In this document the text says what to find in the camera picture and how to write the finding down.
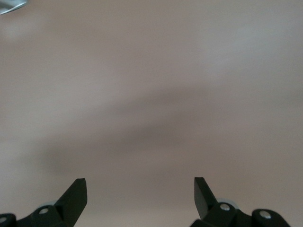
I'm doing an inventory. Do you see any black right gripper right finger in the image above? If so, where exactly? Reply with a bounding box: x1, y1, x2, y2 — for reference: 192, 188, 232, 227
190, 176, 291, 227

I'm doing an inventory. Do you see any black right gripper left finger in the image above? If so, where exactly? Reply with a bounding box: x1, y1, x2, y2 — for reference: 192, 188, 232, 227
0, 177, 89, 227

